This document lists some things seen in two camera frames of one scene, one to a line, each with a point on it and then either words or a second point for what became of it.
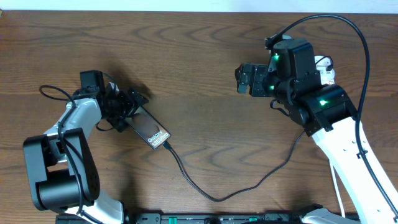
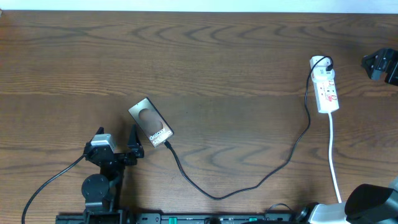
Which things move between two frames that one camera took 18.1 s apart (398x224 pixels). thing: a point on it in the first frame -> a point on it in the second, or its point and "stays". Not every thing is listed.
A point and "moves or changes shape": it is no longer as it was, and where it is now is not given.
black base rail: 178,218 stays
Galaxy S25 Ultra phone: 147,127 moves or changes shape
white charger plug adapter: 327,73 stays
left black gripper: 130,106 -> 133,149
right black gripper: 260,73 -> 386,55
